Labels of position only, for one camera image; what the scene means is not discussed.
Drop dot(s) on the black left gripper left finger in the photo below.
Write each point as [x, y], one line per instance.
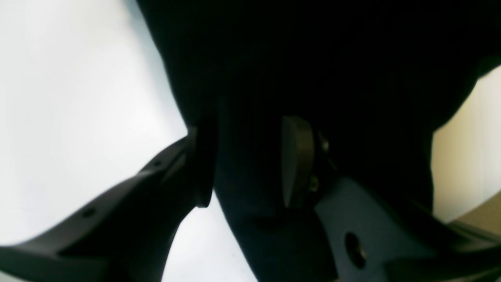
[125, 234]

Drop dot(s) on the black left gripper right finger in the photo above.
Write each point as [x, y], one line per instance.
[374, 237]

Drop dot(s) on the black T-shirt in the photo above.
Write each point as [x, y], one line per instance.
[377, 77]

